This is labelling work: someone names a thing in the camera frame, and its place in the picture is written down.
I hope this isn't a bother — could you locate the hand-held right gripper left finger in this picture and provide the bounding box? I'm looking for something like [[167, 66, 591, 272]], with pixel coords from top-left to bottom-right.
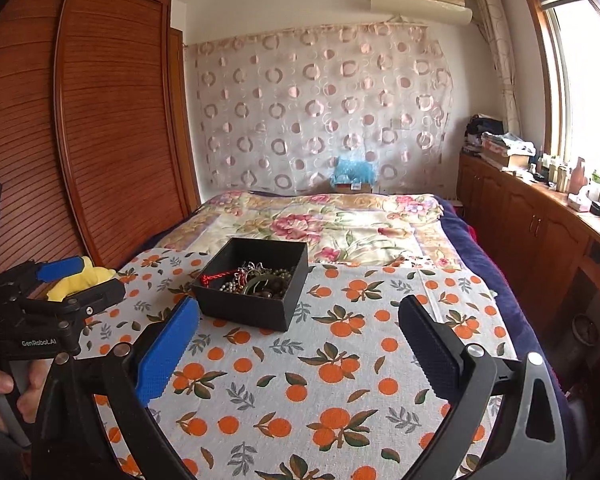
[[32, 296, 201, 480]]

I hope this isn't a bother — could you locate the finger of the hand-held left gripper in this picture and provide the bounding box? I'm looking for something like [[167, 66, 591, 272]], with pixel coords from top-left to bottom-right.
[[0, 256, 84, 287], [20, 280, 127, 317]]

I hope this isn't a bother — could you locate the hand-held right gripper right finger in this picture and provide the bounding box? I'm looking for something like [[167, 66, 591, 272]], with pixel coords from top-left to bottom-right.
[[397, 295, 568, 480]]

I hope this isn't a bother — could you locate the black storage box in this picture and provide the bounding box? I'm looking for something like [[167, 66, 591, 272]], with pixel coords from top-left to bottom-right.
[[190, 237, 310, 333]]

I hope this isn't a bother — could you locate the green jade bangle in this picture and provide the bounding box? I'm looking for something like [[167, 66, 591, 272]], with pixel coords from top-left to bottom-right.
[[241, 274, 278, 296]]

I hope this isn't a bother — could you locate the pale bead bracelet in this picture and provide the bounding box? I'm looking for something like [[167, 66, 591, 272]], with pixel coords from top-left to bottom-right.
[[260, 266, 297, 282]]

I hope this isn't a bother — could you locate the yellow plush toy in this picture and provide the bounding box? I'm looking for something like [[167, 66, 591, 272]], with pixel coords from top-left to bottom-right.
[[46, 256, 117, 302]]

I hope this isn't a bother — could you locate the dark blue blanket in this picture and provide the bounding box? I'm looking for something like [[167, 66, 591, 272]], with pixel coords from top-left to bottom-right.
[[436, 198, 572, 411]]

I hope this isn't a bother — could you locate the orange fruit print sheet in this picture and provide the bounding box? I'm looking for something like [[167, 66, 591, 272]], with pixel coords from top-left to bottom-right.
[[75, 249, 520, 480]]

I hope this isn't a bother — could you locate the wooden slatted wardrobe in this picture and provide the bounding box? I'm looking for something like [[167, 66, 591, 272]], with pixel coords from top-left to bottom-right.
[[0, 0, 204, 288]]

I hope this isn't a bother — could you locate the long wooden cabinet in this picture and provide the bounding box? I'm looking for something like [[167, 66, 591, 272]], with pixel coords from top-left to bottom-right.
[[457, 152, 600, 377]]

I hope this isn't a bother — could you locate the dark round pot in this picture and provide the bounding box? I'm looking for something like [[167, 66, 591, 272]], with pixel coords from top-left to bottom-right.
[[572, 312, 600, 347]]

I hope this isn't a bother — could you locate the floral blanket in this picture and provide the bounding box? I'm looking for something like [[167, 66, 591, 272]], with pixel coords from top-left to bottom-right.
[[152, 191, 464, 268]]

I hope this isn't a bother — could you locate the light blue plush toy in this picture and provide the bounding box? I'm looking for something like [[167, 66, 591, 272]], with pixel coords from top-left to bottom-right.
[[331, 156, 376, 192]]

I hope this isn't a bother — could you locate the pile of clothes and boxes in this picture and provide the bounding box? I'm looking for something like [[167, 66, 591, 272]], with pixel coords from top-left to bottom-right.
[[462, 115, 537, 171]]

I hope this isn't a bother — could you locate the group of small bottles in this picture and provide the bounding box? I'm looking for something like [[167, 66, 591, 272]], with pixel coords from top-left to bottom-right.
[[534, 152, 571, 192]]

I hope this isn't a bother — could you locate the brown vase shaped bottle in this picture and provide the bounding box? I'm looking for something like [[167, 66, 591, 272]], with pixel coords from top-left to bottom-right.
[[569, 156, 589, 196]]

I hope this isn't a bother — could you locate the patterned window curtain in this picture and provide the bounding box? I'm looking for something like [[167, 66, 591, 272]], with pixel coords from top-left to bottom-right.
[[471, 0, 524, 137]]

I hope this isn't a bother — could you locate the wooden framed window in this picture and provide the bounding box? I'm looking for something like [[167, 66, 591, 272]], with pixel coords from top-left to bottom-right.
[[517, 0, 600, 163]]

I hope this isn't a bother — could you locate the thin cord bracelet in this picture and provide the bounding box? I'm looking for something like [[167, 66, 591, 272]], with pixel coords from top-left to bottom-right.
[[201, 269, 238, 285]]

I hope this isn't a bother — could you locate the pink circle patterned wall curtain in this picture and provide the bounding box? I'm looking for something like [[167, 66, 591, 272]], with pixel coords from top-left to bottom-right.
[[182, 22, 457, 199]]

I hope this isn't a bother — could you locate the wall air conditioner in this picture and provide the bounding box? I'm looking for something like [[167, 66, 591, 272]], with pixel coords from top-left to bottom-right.
[[369, 0, 474, 26]]

